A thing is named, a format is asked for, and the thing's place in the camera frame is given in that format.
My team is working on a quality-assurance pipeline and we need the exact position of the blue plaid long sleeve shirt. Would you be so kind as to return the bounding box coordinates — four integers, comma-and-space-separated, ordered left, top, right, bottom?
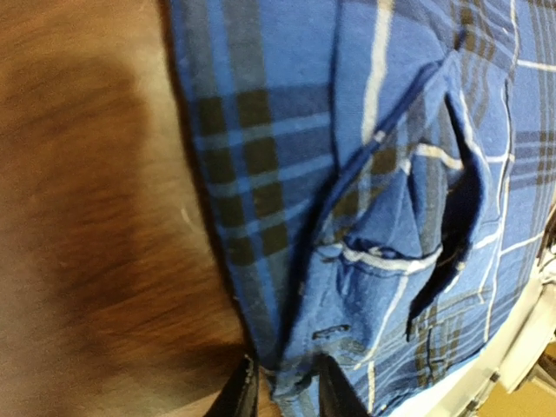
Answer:
169, 1, 555, 416

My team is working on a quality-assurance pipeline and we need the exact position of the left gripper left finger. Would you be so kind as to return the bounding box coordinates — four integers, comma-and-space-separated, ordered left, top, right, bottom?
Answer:
206, 354, 260, 417

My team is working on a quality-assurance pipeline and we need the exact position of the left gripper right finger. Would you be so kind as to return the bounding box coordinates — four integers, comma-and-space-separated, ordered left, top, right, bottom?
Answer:
317, 354, 369, 417

